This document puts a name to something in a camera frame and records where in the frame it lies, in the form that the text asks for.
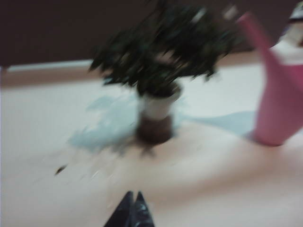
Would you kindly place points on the green leafy plant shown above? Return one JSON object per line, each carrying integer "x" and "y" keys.
{"x": 161, "y": 42}

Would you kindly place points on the dark leaf debris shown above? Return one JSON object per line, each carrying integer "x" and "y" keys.
{"x": 59, "y": 169}

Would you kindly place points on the pink plastic watering can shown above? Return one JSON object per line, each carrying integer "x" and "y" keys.
{"x": 277, "y": 101}

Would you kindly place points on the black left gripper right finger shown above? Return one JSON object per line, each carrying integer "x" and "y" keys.
{"x": 143, "y": 212}

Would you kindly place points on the grey-brown desk divider panel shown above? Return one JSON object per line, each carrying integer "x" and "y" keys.
{"x": 47, "y": 30}

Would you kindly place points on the white rounded object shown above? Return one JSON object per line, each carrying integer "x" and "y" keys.
{"x": 291, "y": 47}

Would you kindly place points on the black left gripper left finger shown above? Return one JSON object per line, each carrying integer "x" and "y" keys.
{"x": 123, "y": 212}

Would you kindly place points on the clear plastic plant pot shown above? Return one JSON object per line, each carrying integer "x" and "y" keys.
{"x": 156, "y": 113}

